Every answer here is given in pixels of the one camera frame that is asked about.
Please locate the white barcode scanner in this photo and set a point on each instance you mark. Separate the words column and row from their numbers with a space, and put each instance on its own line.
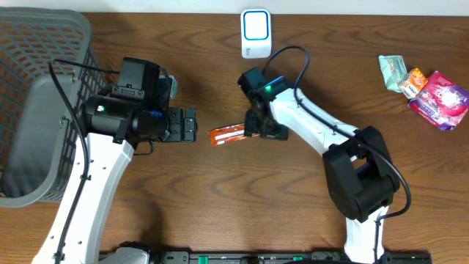
column 256, row 35

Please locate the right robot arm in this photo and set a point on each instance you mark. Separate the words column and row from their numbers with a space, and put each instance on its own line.
column 360, row 179

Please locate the orange white small packet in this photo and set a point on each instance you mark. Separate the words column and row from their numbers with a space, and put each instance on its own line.
column 412, row 83

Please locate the purple snack packet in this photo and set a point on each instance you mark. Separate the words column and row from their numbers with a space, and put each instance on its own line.
column 441, row 102

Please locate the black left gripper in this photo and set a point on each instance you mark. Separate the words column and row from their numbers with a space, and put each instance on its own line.
column 175, row 124

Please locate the mint green tissue packet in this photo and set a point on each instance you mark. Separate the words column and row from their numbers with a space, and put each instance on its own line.
column 393, row 69

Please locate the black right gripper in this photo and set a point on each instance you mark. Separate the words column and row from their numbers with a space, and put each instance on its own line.
column 261, row 125

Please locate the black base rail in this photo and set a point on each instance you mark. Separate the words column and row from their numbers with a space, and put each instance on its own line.
column 256, row 257

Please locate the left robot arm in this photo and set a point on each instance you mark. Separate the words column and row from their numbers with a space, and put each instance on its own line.
column 110, row 126

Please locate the grey plastic mesh basket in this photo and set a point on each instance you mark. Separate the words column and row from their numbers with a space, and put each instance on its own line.
column 37, row 133

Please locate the orange snack bar wrapper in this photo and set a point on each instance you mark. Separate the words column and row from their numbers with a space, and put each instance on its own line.
column 227, row 134

